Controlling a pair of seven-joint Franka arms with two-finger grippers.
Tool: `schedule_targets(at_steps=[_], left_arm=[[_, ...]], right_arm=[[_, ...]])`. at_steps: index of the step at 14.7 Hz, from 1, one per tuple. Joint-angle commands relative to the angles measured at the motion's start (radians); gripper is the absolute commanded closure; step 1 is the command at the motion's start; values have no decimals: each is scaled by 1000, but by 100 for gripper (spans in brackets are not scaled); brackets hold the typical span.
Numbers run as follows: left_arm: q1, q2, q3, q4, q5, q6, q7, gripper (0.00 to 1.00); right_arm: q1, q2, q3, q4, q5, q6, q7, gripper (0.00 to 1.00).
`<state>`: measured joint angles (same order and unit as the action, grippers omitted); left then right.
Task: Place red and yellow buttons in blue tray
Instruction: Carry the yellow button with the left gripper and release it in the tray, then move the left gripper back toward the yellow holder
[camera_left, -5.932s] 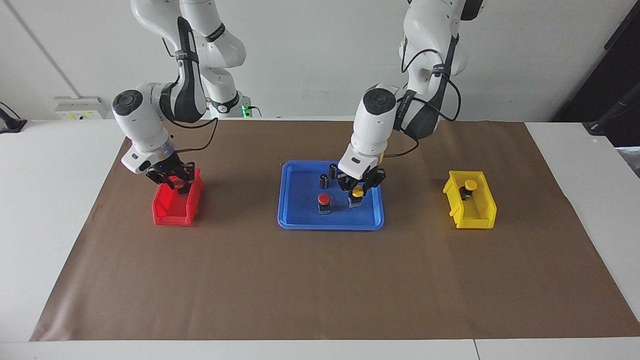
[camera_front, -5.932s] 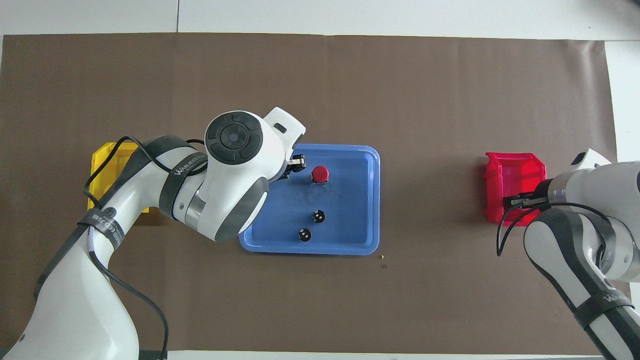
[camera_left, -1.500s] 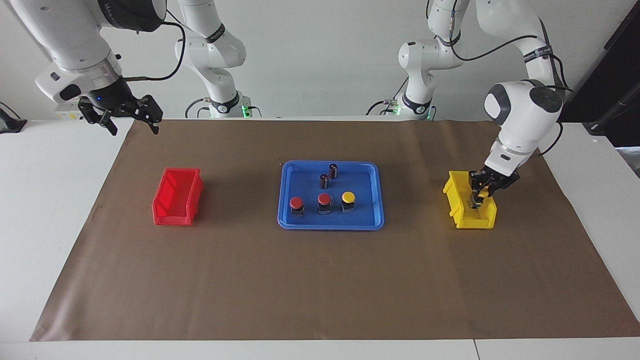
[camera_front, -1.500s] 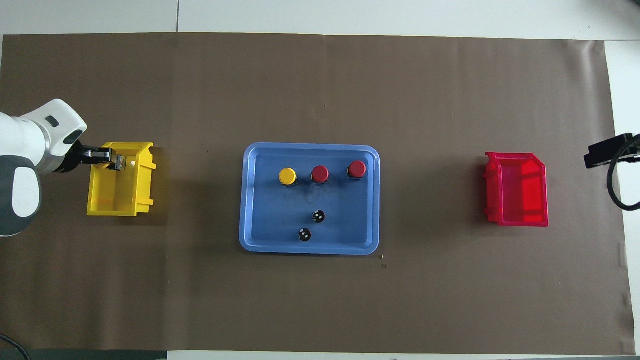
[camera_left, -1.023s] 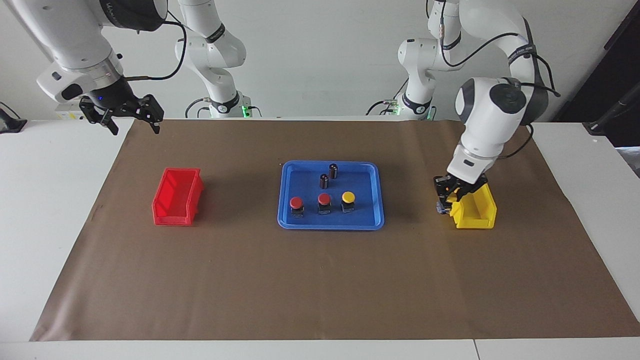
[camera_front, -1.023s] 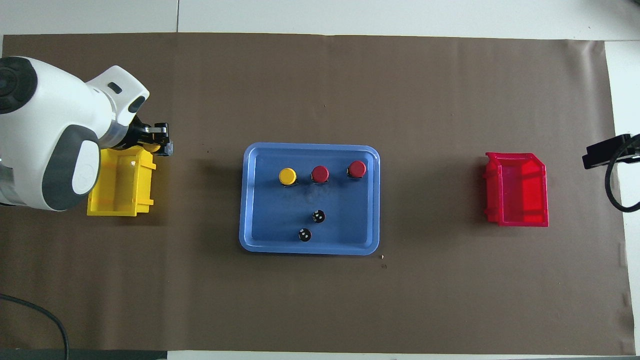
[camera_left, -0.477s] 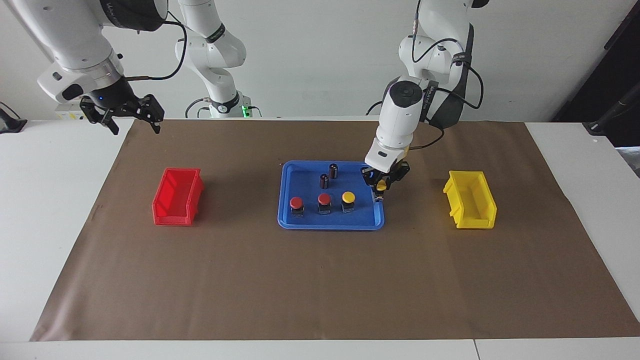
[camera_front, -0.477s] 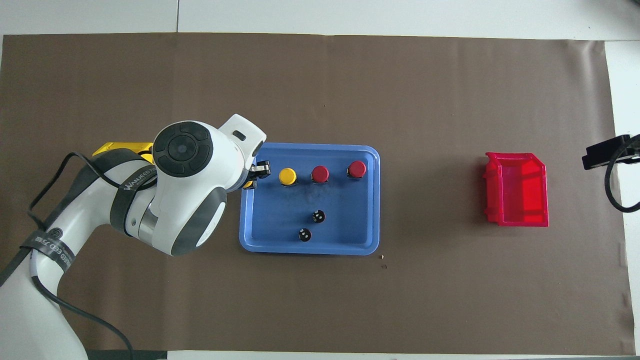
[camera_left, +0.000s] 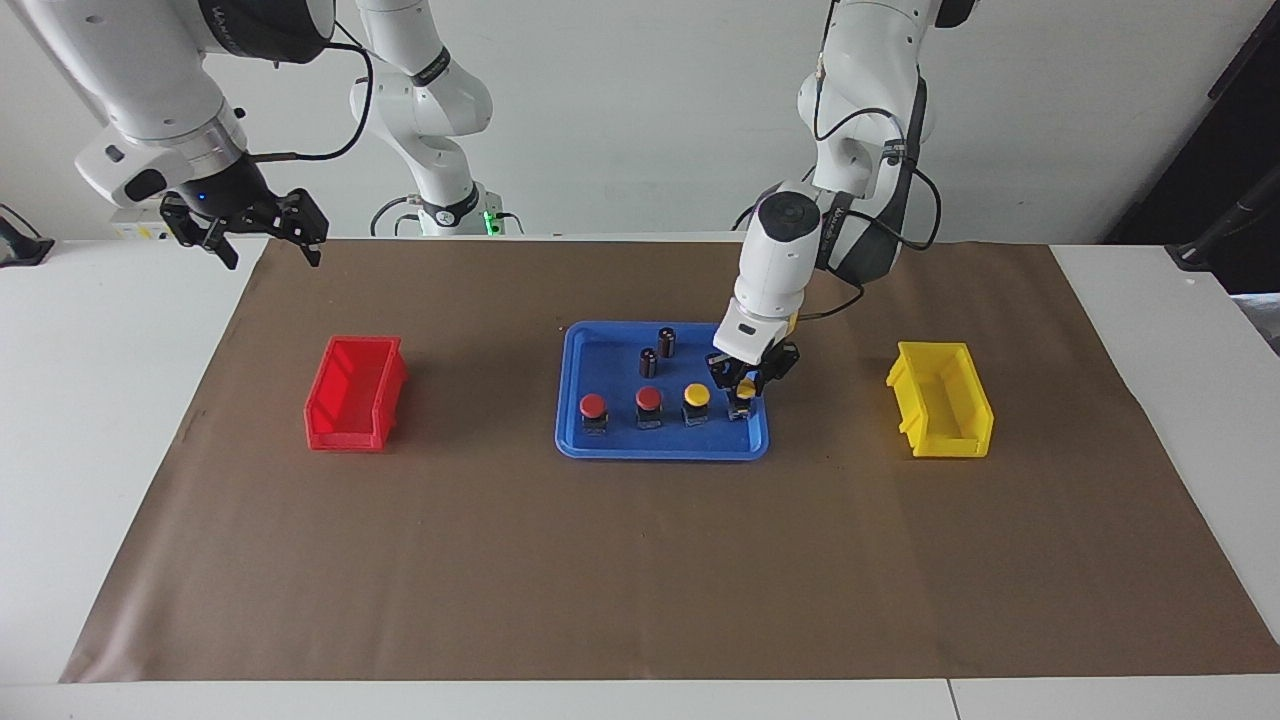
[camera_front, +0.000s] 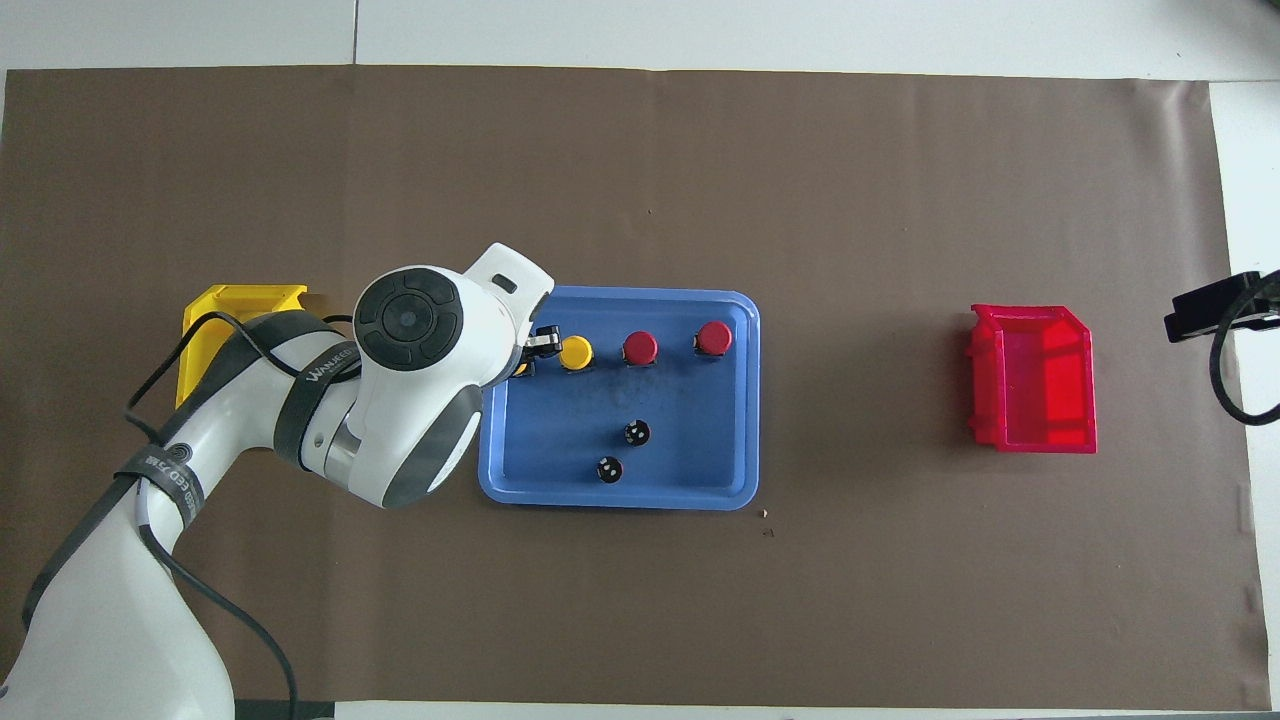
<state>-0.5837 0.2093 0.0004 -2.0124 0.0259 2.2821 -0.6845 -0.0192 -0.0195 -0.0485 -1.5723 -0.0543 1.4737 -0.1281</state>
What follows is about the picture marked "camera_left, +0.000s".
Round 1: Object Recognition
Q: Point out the white wall socket box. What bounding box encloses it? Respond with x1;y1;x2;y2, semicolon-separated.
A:
108;193;217;240

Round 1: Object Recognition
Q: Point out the red plastic bin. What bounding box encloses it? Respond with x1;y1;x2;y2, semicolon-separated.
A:
303;334;409;453

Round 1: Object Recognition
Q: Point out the brown paper mat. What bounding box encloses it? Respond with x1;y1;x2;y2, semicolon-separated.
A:
60;237;1280;684

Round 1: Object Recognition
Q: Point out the black background board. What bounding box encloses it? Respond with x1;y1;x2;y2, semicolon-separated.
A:
1105;0;1280;293

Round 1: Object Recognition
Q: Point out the grey silver object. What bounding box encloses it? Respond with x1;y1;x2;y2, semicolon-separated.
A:
1232;293;1280;356

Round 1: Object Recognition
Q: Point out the black stand pole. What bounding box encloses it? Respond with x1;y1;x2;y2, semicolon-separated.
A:
1165;165;1280;271

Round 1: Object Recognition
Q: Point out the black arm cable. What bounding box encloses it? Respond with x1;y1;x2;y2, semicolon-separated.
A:
245;20;376;163
795;55;943;321

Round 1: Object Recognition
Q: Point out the blue plastic tray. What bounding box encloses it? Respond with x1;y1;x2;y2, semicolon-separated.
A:
555;320;770;461

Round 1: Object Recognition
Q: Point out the black device on table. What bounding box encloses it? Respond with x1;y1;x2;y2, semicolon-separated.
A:
0;203;55;268

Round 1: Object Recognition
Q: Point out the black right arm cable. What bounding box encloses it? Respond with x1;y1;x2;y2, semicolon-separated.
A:
245;20;376;163

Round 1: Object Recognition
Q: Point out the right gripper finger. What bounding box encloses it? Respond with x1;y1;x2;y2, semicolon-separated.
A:
160;200;241;271
270;190;329;268

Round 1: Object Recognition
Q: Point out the yellow plastic bin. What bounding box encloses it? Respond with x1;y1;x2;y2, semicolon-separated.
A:
885;340;995;459

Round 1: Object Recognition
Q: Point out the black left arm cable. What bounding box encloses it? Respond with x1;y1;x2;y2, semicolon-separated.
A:
795;55;943;321

